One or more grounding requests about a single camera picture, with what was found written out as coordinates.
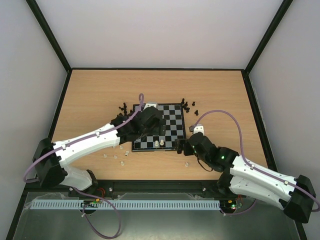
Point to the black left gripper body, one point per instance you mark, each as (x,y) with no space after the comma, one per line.
(154,132)

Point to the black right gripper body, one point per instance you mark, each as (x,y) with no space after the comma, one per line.
(186,147)

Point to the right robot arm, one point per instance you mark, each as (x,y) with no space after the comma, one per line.
(293,195)

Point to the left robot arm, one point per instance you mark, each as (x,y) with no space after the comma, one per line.
(53,159)

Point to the black and silver chessboard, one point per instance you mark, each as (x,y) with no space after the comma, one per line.
(175,129)

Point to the black pawn left centre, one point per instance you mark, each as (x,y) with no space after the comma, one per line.
(125,108)

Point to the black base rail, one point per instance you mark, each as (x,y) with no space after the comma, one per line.
(159,186)

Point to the white slotted cable duct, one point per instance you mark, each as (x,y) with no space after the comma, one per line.
(73,204)

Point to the black enclosure frame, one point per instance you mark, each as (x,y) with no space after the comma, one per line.
(39,16)

